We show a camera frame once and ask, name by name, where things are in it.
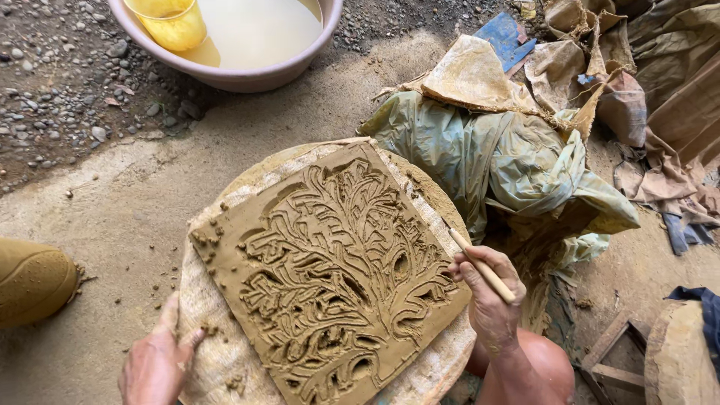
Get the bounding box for small wooden frame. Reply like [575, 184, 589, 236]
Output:
[578, 311, 651, 405]

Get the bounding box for clay-stained burlap sack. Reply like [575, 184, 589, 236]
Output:
[372, 34, 638, 141]

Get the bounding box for grey-blue cloth scrap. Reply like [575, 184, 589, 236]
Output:
[661, 212, 716, 257]

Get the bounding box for tan shoe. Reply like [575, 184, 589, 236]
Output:
[0, 237, 80, 330]

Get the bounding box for pale green plastic sheet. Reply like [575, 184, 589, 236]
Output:
[358, 89, 641, 338]

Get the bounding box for dark blue cloth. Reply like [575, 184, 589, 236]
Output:
[666, 286, 720, 384]

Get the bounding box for person's right hand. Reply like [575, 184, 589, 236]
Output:
[448, 246, 527, 356]

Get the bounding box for person's left hand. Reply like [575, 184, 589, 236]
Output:
[118, 292, 207, 405]

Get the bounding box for round cloth-covered work board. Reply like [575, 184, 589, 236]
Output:
[177, 136, 479, 405]

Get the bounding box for heap of brown cloths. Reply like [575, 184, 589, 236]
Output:
[543, 0, 720, 228]

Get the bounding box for person's right leg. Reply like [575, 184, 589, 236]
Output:
[466, 328, 576, 405]

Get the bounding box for blue plastic scrap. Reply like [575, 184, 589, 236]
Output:
[472, 12, 538, 73]

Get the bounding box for clay-coated round wooden board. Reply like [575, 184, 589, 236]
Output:
[643, 300, 720, 405]

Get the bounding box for wooden carving tool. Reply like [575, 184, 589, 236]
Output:
[448, 227, 517, 305]

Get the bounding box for pink water basin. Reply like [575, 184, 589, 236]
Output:
[107, 0, 344, 94]

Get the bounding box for carved clay slab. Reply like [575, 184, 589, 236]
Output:
[189, 141, 473, 405]

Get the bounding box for scattered clay crumbs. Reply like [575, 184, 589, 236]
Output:
[190, 201, 249, 282]

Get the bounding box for yellow plastic cup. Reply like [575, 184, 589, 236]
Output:
[122, 0, 208, 53]

